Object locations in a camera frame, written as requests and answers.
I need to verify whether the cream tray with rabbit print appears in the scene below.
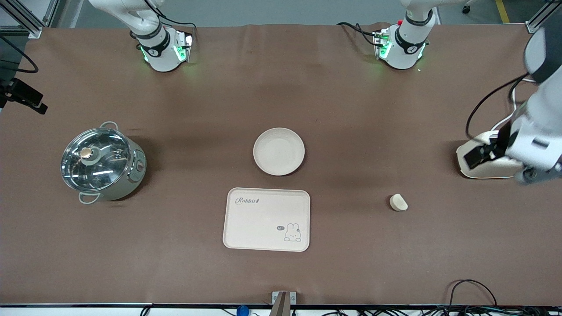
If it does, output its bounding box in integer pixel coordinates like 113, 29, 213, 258
223, 188, 311, 252

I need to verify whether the brown table cover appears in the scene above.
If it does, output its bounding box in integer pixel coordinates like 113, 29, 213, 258
0, 22, 562, 306

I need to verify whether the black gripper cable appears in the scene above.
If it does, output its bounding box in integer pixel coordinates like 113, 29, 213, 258
465, 74, 530, 141

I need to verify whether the black clamp-mounted device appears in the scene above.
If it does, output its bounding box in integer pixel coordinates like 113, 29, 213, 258
0, 78, 48, 115

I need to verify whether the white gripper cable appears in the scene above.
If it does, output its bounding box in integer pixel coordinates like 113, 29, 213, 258
491, 79, 538, 132

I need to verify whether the aluminium frame profile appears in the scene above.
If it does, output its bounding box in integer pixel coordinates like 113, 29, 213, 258
526, 0, 562, 33
0, 0, 60, 39

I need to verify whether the round cream plate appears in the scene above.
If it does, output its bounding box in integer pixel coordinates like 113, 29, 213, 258
253, 128, 305, 176

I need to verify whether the glass pot lid with knob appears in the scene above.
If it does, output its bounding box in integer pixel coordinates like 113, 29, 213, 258
61, 128, 132, 194

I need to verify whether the black looped cable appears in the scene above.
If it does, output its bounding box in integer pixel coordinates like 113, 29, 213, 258
448, 280, 497, 308
0, 37, 39, 74

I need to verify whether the pale green electric pot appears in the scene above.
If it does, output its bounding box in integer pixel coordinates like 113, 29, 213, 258
61, 122, 147, 205

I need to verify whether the black arm base cable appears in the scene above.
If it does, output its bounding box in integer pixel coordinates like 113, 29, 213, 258
145, 0, 197, 49
337, 22, 380, 47

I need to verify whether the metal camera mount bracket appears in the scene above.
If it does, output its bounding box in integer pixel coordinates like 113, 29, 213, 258
271, 291, 297, 316

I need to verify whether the pale steamed bun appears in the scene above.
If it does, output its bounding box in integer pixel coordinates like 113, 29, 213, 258
389, 194, 409, 212

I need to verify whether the black cable bundle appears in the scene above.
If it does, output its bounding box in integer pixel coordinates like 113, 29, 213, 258
299, 306, 562, 316

